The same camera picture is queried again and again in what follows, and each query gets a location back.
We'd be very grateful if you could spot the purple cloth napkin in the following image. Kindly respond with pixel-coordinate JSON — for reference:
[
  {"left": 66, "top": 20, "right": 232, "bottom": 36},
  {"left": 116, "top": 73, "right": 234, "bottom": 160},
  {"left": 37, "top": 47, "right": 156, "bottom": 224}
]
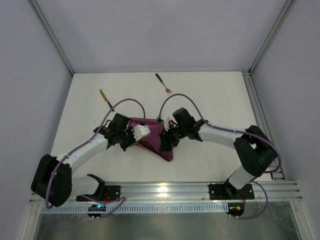
[{"left": 135, "top": 119, "right": 174, "bottom": 162}]

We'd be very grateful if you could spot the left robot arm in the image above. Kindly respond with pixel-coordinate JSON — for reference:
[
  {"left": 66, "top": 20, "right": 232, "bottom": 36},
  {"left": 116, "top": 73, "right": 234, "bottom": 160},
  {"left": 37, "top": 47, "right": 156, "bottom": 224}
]
[{"left": 30, "top": 113, "right": 150, "bottom": 209}]

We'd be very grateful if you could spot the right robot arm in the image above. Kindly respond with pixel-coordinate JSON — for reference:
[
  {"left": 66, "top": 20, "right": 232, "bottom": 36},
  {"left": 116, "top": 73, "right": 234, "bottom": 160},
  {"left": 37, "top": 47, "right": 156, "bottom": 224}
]
[{"left": 159, "top": 107, "right": 278, "bottom": 200}]

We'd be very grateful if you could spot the left black controller board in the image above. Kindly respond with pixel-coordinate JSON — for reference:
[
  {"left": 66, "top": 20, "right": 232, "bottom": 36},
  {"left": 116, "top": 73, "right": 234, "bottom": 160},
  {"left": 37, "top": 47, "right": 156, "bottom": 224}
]
[{"left": 87, "top": 203, "right": 106, "bottom": 218}]

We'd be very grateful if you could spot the black controller board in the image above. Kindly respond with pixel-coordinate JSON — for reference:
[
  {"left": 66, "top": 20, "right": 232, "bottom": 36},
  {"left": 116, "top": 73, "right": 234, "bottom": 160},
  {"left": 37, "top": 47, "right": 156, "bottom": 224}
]
[
  {"left": 226, "top": 204, "right": 245, "bottom": 219},
  {"left": 87, "top": 203, "right": 106, "bottom": 218}
]

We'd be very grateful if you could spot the right black controller board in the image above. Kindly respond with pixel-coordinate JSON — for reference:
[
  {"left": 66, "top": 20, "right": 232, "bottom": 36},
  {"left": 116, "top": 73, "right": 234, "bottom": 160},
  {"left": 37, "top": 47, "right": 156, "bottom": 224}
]
[{"left": 226, "top": 204, "right": 245, "bottom": 219}]

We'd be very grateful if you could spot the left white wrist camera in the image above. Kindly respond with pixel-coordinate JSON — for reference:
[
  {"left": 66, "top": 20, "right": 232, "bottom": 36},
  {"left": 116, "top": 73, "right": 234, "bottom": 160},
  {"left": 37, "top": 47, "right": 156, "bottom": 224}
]
[{"left": 133, "top": 124, "right": 151, "bottom": 141}]

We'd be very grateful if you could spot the gold knife black handle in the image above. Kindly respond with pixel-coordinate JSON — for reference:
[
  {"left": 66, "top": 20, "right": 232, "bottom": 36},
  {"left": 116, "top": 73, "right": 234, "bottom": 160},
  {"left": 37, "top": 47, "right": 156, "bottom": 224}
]
[{"left": 99, "top": 89, "right": 115, "bottom": 112}]

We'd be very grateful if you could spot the gold fork black handle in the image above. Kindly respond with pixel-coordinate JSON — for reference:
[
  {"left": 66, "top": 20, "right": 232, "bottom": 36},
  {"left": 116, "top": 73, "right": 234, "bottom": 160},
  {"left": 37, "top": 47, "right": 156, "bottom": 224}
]
[{"left": 155, "top": 73, "right": 172, "bottom": 94}]

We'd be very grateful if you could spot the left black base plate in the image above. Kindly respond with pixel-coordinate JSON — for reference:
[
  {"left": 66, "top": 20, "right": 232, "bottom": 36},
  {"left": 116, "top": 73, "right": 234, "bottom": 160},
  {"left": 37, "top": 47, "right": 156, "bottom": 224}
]
[{"left": 76, "top": 185, "right": 121, "bottom": 203}]

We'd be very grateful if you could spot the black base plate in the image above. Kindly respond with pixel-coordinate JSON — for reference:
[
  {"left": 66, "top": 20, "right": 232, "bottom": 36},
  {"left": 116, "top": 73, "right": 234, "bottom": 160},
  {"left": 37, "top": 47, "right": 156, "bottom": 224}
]
[
  {"left": 208, "top": 183, "right": 255, "bottom": 201},
  {"left": 76, "top": 185, "right": 121, "bottom": 203}
]

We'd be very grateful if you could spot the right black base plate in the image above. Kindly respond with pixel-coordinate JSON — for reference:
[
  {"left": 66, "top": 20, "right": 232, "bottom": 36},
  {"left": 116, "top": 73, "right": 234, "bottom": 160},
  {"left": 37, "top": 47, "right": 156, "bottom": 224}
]
[{"left": 208, "top": 183, "right": 255, "bottom": 201}]

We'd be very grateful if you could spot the right side aluminium rail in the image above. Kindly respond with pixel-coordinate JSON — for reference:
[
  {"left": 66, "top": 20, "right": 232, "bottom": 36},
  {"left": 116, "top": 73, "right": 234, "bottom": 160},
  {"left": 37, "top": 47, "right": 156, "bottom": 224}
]
[{"left": 242, "top": 70, "right": 287, "bottom": 181}]

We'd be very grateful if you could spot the aluminium rail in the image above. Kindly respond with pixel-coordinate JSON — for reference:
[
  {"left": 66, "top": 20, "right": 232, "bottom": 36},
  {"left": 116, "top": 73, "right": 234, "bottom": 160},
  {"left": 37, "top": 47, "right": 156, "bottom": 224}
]
[
  {"left": 29, "top": 181, "right": 303, "bottom": 205},
  {"left": 242, "top": 70, "right": 287, "bottom": 181}
]

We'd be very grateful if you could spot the slotted cable duct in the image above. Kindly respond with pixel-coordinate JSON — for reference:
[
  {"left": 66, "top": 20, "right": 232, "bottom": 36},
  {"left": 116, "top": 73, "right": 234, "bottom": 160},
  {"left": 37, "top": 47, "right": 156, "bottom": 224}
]
[{"left": 40, "top": 202, "right": 228, "bottom": 214}]

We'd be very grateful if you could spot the front aluminium rail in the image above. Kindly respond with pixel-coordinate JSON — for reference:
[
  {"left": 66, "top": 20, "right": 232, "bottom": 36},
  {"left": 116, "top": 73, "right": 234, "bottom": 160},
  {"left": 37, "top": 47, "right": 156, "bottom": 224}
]
[{"left": 29, "top": 181, "right": 303, "bottom": 205}]

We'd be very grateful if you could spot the left corner frame post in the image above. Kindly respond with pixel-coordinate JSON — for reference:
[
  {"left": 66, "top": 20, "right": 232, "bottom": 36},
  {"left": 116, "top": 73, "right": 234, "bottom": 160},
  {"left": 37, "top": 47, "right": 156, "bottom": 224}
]
[{"left": 27, "top": 0, "right": 75, "bottom": 77}]

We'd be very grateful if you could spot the corner frame post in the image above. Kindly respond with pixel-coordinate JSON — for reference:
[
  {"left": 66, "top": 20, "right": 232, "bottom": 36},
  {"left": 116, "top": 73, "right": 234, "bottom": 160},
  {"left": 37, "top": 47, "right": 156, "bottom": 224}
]
[
  {"left": 27, "top": 0, "right": 75, "bottom": 77},
  {"left": 248, "top": 0, "right": 296, "bottom": 75}
]

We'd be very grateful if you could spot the right corner frame post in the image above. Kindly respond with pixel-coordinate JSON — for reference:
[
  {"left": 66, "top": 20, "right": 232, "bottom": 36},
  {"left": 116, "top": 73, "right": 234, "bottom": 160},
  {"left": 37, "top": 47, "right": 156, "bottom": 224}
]
[{"left": 248, "top": 0, "right": 296, "bottom": 75}]

